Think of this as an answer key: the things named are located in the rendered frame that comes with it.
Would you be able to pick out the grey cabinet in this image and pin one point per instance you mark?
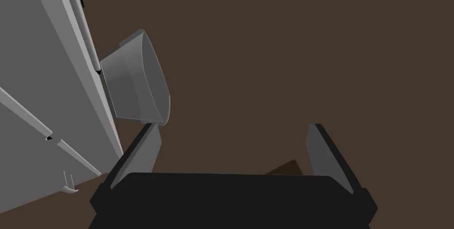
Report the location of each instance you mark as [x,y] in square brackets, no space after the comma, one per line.
[42,62]

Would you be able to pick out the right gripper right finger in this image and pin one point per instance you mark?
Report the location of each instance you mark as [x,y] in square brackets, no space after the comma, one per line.
[324,154]

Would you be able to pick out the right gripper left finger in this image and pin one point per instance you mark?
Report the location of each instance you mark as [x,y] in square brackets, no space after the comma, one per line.
[142,152]

